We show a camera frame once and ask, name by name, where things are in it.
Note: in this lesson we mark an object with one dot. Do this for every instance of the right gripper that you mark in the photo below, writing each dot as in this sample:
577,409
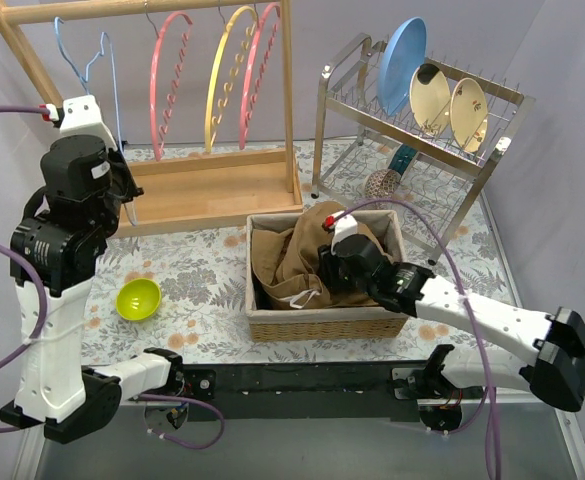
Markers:
328,267

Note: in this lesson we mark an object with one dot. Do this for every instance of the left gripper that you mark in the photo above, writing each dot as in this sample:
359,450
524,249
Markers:
123,178

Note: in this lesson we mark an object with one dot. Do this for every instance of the brown garment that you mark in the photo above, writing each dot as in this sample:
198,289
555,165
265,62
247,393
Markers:
286,264

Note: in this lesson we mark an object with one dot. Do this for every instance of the yellow hanger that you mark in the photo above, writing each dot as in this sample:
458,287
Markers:
221,85

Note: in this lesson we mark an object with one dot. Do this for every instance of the pink hanger with denim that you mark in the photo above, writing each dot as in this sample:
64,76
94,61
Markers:
166,71

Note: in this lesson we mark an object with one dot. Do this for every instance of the pink hanger of skirt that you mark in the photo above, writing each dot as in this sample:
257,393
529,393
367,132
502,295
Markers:
258,58

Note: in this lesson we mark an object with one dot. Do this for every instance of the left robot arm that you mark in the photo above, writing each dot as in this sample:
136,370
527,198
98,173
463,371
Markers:
55,248

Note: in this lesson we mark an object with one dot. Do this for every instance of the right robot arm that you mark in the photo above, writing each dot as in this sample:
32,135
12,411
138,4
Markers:
518,349

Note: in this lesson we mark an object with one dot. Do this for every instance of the wooden clothes rack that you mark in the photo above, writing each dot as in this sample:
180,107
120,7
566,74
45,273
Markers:
201,191

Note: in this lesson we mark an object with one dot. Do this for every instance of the wicker basket with liner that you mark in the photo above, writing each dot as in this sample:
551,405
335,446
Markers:
268,324

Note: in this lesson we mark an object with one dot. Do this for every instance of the patterned bowl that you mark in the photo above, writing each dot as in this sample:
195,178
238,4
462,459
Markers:
381,184

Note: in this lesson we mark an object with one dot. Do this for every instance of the lime green bowl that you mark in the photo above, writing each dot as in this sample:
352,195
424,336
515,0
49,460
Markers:
138,300

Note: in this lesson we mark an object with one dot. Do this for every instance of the floral table mat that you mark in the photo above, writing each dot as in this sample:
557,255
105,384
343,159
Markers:
202,278

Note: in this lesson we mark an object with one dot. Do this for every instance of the teal cup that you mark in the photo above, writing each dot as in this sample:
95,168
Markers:
401,158

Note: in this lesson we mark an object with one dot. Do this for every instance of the metal dish rack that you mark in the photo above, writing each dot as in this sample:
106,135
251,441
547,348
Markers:
412,145

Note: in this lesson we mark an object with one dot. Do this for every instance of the cream plate with dark spot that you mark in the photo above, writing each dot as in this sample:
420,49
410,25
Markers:
429,98

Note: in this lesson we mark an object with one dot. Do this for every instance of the cream plate with flowers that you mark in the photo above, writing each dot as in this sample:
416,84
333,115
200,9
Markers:
468,115

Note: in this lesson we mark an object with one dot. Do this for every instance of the blue plate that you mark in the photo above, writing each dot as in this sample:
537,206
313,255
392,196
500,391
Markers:
403,55

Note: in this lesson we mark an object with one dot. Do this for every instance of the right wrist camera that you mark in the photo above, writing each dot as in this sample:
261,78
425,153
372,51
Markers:
341,226

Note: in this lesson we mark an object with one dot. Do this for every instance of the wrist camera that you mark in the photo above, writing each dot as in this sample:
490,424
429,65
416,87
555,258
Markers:
80,116
341,226

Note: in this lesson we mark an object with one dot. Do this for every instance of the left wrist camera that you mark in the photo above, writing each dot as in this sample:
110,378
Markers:
80,116

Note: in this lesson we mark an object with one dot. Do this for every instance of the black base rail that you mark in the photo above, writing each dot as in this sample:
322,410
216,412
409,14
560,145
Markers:
326,390

